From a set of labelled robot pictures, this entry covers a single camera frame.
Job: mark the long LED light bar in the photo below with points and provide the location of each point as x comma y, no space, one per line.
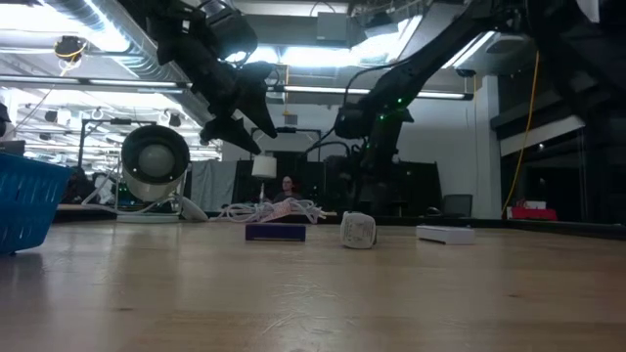
132,83

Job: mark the blue plastic basket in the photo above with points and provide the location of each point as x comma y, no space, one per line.
27,205

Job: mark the grey curtain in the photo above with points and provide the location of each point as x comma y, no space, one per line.
210,186

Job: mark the black metal frame stand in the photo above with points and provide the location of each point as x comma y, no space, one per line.
293,130

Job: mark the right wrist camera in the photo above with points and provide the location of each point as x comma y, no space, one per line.
353,122

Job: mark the table lamp with white shade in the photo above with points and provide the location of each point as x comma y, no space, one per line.
264,167

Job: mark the red box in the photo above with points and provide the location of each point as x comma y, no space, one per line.
533,213

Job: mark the person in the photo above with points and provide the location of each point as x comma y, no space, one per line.
287,190

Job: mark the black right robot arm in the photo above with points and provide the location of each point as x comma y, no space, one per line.
425,63

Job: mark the blue digital clock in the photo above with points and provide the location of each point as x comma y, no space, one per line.
275,233

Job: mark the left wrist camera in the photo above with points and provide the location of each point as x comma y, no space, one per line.
232,31

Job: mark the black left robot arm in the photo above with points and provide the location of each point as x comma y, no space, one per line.
166,29

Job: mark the grey ceiling box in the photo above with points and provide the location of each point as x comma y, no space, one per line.
332,27

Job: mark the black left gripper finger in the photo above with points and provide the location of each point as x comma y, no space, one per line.
259,102
235,134

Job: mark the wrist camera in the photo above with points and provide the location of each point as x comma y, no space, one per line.
353,122
232,31

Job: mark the white oval lamp switch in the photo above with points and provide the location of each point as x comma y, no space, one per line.
193,209

